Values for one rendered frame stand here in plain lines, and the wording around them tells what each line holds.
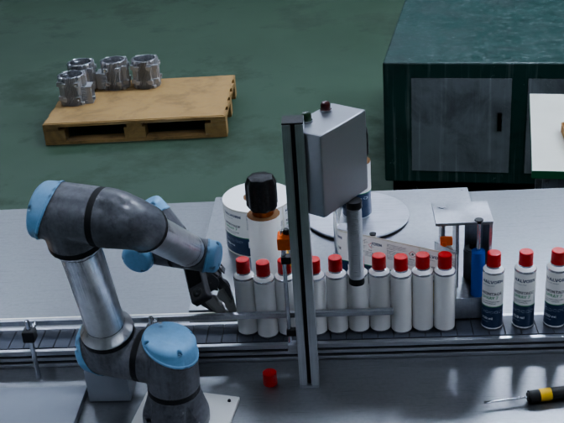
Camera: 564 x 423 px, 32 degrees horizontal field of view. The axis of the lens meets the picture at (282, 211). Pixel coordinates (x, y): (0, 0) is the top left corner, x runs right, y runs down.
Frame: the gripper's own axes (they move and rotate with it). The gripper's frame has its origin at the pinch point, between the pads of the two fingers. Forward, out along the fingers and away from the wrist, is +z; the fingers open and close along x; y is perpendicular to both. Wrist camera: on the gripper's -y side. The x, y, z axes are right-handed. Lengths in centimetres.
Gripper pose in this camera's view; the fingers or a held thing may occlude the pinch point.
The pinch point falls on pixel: (231, 315)
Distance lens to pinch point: 244.3
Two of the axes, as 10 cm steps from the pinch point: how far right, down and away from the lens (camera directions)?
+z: 5.5, 7.5, 3.6
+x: -8.3, 4.8, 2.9
